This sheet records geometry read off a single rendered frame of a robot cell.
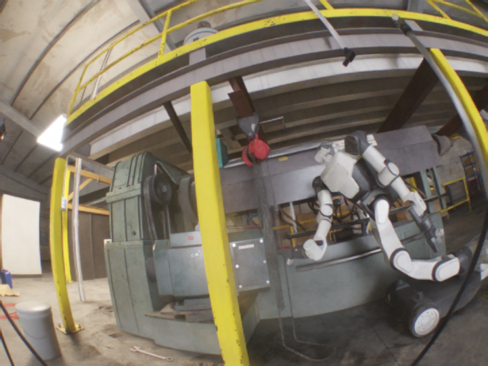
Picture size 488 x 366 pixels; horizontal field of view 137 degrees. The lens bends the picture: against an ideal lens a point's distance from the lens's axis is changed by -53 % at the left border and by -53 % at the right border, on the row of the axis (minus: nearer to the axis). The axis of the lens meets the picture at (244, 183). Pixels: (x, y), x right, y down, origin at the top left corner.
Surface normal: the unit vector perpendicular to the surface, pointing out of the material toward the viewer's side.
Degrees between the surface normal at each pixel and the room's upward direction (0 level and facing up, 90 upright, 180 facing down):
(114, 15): 171
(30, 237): 90
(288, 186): 90
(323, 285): 90
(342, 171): 113
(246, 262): 90
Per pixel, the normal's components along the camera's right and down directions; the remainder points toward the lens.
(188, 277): 0.07, -0.28
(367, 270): -0.25, -0.22
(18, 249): 0.96, -0.21
